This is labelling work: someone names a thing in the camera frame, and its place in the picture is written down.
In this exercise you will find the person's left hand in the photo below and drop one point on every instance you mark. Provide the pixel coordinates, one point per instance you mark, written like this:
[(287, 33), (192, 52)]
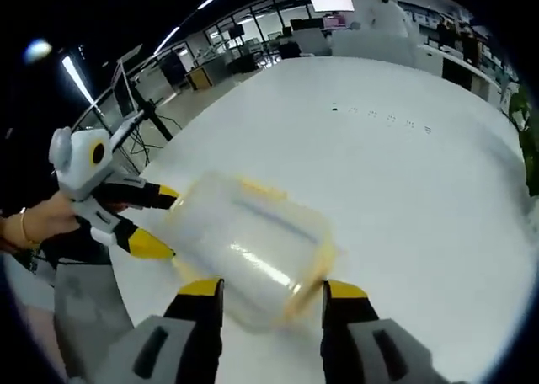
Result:
[(52, 220)]

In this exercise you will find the bright display screen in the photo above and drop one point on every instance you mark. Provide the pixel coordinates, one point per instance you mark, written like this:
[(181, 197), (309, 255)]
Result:
[(331, 2)]

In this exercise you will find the wooden cabinet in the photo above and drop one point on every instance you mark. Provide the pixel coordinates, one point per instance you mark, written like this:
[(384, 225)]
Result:
[(198, 78)]

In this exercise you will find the clear box with yellow buckle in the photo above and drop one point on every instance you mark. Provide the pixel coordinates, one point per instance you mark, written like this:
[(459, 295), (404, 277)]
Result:
[(257, 245)]

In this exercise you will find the green potted plant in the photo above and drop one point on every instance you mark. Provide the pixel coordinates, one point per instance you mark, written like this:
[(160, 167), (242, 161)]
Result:
[(526, 131)]

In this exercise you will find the side table with black legs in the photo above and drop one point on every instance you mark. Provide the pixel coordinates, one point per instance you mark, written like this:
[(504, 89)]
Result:
[(139, 102)]

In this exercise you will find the grey partition panel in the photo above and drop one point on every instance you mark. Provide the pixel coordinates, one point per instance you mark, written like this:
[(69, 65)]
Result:
[(372, 48)]

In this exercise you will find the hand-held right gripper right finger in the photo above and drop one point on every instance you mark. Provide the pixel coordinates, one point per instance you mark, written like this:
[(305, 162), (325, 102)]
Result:
[(349, 321)]

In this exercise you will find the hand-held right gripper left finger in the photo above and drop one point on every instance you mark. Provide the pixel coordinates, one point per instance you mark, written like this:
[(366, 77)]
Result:
[(193, 329)]

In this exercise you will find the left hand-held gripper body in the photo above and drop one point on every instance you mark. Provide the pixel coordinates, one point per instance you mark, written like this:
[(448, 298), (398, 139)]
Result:
[(80, 169)]

